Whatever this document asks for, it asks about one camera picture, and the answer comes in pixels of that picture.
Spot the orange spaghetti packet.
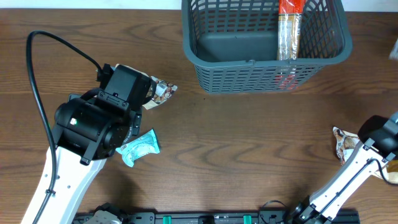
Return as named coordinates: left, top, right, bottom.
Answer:
left=275, top=0, right=307, bottom=91

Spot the beige brown snack bag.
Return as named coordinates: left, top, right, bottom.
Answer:
left=333, top=126, right=397, bottom=184

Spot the multicolour tissue pack strip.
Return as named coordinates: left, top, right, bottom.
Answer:
left=389, top=39, right=398, bottom=60

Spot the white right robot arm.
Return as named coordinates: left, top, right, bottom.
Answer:
left=286, top=113, right=397, bottom=223

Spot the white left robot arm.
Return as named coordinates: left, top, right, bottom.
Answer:
left=22, top=64, right=157, bottom=223

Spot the brown snack bag with barcode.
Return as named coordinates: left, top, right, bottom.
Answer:
left=128, top=67, right=178, bottom=110

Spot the teal wrapped snack packet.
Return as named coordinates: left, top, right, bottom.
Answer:
left=116, top=129, right=160, bottom=167

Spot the grey plastic shopping basket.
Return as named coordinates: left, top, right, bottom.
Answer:
left=182, top=0, right=353, bottom=94

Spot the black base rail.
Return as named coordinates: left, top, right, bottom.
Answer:
left=73, top=202, right=361, bottom=224

